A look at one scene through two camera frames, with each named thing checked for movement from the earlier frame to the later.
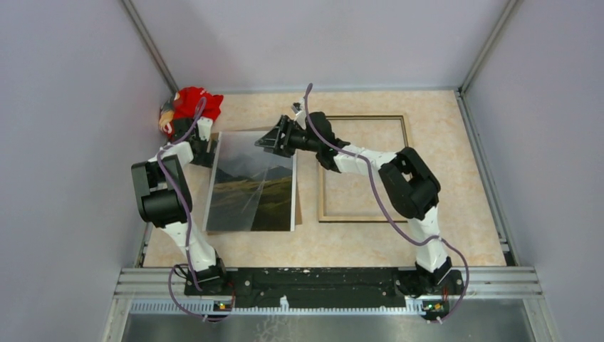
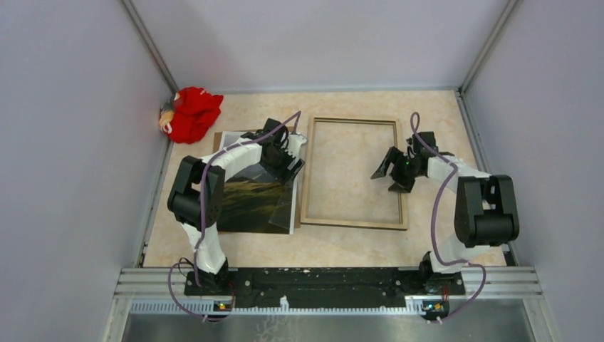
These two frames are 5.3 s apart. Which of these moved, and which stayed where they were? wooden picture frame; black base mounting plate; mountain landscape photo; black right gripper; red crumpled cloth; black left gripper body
Moved: black left gripper body; black right gripper; wooden picture frame
Stayed: mountain landscape photo; red crumpled cloth; black base mounting plate
